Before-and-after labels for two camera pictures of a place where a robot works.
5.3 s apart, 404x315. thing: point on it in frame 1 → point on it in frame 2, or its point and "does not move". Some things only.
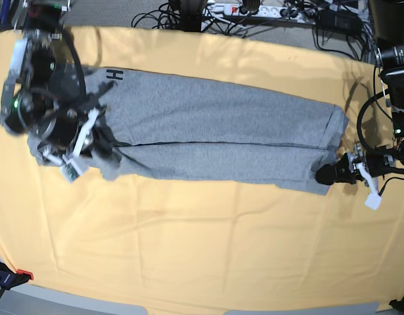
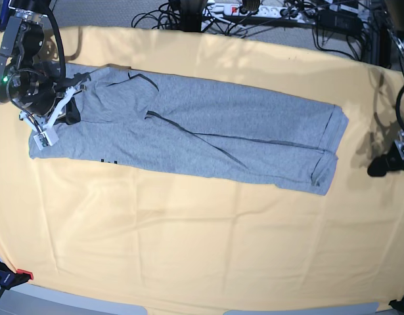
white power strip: x=234 y=10 does not move
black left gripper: x=100 y=141 → x=70 y=113
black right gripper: x=376 y=164 → x=400 y=155
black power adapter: x=341 y=21 does not move
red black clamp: x=2 y=275 does not move
